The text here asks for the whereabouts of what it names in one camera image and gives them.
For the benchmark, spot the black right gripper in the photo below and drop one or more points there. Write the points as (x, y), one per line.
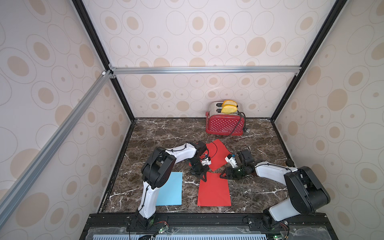
(233, 172)

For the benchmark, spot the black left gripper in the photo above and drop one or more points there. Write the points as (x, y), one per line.
(202, 174)

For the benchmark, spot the red paper sheet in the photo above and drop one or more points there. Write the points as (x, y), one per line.
(214, 192)
(217, 152)

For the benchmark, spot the light blue paper sheet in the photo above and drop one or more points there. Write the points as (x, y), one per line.
(170, 194)

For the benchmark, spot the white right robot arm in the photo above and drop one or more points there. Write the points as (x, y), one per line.
(306, 192)

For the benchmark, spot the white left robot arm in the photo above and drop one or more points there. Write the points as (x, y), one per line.
(157, 170)

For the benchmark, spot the red polka dot toaster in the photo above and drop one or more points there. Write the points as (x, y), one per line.
(221, 124)

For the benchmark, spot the jar with black lid far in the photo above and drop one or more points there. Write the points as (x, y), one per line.
(290, 163)

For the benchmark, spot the yellow toast slice front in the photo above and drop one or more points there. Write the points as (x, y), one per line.
(229, 109)

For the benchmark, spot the yellow toast slice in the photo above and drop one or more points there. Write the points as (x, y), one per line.
(229, 109)
(229, 103)

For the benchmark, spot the yellow toast slice rear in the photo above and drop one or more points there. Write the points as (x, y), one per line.
(229, 103)

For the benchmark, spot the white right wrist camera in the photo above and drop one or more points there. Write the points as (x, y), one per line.
(241, 158)

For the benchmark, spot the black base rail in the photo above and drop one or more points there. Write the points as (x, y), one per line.
(216, 226)

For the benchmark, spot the horizontal aluminium frame bar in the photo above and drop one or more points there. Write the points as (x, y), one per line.
(208, 70)

